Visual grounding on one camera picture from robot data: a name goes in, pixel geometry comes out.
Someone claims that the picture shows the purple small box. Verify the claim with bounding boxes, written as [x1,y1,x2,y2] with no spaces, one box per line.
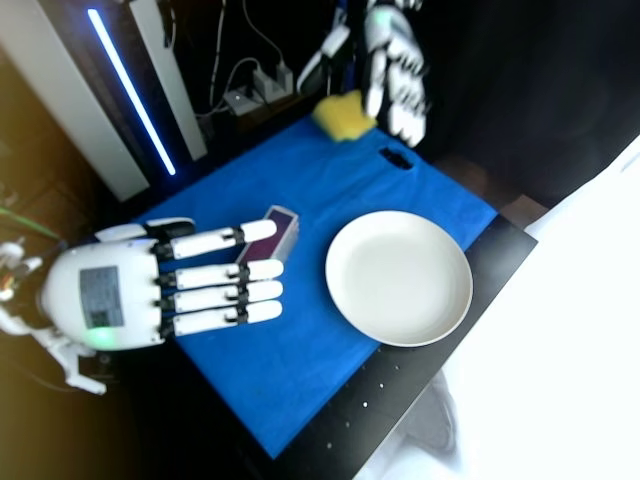
[234,204,301,264]

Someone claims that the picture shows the grey power strip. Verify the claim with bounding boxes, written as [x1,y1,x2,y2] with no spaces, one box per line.
[223,64,296,117]

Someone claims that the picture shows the yellow sponge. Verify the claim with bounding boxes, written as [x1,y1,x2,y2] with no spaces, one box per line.
[312,89,377,144]

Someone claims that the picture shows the white tower with blue light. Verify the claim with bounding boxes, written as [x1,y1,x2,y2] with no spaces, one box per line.
[0,0,209,204]

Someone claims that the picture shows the grey cable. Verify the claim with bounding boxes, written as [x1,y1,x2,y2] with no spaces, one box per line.
[242,0,289,69]

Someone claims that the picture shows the blue cloth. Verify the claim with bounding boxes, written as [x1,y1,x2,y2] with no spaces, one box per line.
[132,114,499,460]

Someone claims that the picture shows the green cable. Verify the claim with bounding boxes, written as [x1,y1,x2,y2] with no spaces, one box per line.
[0,207,59,242]

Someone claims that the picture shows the white round plate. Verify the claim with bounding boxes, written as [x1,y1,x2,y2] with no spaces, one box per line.
[324,209,474,349]

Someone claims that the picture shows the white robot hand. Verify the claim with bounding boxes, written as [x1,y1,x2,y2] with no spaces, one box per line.
[40,217,286,352]
[362,0,432,149]

